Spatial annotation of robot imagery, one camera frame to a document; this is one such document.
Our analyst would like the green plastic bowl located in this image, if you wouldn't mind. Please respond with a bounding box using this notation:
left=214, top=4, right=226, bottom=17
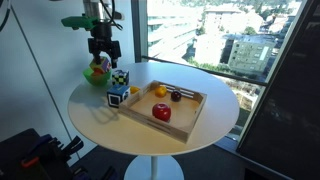
left=83, top=68, right=111, bottom=86

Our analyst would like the dark plum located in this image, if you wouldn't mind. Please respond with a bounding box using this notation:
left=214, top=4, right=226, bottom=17
left=171, top=90, right=182, bottom=102

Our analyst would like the colourful fabric cube in bowl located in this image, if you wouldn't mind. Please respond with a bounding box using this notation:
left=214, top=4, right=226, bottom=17
left=89, top=56, right=111, bottom=74

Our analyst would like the wooden tray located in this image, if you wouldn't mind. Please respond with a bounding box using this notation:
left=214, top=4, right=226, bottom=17
left=119, top=80, right=207, bottom=143

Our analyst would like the checkered fabric cube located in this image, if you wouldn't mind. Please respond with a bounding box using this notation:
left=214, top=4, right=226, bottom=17
left=112, top=70, right=129, bottom=85

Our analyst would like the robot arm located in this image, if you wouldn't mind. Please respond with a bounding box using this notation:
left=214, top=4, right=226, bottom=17
left=83, top=0, right=122, bottom=68

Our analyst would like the red apple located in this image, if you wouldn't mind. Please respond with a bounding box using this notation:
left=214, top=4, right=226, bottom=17
left=152, top=102, right=171, bottom=122

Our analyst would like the white round table pedestal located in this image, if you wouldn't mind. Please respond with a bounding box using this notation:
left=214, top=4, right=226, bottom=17
left=124, top=156, right=184, bottom=180

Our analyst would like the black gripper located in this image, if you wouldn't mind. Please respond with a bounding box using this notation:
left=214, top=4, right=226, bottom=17
left=88, top=23, right=121, bottom=69

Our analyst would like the blue fabric number cube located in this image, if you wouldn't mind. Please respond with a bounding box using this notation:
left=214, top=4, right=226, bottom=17
left=107, top=84, right=130, bottom=108

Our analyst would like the orange fruit in tray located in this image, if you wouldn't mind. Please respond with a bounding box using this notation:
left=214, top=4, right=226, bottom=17
left=155, top=86, right=167, bottom=98

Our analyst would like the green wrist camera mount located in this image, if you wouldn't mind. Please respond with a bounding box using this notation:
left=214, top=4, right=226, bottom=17
left=61, top=16, right=98, bottom=31

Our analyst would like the black clamp tool rack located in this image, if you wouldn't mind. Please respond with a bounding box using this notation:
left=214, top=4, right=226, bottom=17
left=0, top=128, right=93, bottom=180

